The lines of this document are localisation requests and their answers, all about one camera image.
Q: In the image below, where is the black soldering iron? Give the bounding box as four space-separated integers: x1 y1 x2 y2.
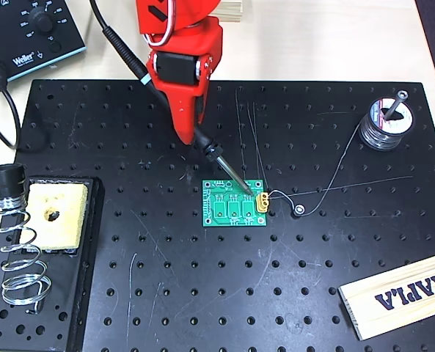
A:
102 26 255 196

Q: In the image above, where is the green circuit board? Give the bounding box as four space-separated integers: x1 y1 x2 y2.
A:
201 178 268 227

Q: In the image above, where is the teal Weller soldering station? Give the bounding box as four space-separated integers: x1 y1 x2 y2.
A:
0 0 87 89

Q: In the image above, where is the yellow power connector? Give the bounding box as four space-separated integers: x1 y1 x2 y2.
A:
254 191 272 214

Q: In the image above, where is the yellow cleaning sponge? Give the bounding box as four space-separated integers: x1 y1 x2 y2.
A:
18 182 89 252

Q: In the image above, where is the black perforated breadboard plate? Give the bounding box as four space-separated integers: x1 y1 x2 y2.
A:
0 78 435 352

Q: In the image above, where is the metal spring iron holder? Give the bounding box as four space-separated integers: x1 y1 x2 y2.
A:
0 164 53 316

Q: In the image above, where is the black iron stand base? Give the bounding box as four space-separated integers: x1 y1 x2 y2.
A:
0 175 106 352

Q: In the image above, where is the printed Kapla wooden plank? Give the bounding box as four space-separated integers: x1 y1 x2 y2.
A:
337 251 435 341

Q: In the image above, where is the thin solder wire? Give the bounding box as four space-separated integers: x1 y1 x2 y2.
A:
267 122 365 217

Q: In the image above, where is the solder wire spool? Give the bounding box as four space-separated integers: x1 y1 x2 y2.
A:
358 95 416 151

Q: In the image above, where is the metal spool post bolt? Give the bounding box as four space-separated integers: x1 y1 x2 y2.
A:
384 89 409 122

